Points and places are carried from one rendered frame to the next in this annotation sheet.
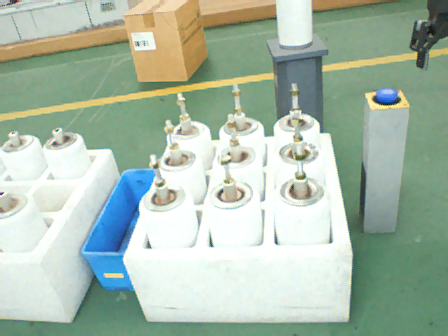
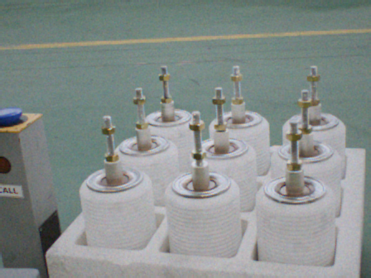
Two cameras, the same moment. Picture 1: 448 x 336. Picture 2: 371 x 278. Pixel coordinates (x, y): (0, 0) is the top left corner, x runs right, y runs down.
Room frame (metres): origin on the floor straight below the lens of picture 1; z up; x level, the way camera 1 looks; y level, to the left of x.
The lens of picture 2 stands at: (1.54, 0.00, 0.60)
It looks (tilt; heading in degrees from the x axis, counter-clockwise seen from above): 21 degrees down; 186
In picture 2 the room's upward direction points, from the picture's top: 5 degrees counter-clockwise
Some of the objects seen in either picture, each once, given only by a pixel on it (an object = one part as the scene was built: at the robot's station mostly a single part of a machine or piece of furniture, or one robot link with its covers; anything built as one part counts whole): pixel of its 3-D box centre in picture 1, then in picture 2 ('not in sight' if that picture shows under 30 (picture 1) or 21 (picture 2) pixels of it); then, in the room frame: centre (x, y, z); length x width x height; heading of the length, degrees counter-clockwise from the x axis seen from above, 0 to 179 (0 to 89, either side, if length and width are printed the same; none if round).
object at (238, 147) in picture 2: (236, 157); (222, 149); (0.70, -0.03, 0.25); 0.08 x 0.08 x 0.01
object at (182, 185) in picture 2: (240, 127); (200, 184); (0.82, -0.06, 0.25); 0.08 x 0.08 x 0.01
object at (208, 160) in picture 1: (194, 165); (296, 254); (0.84, 0.06, 0.16); 0.10 x 0.10 x 0.18
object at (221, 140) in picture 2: (235, 151); (221, 140); (0.70, -0.03, 0.26); 0.02 x 0.02 x 0.03
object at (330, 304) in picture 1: (245, 220); (228, 246); (0.70, -0.03, 0.09); 0.39 x 0.39 x 0.18; 78
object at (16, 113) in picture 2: (386, 96); (8, 117); (0.72, -0.33, 0.32); 0.04 x 0.04 x 0.02
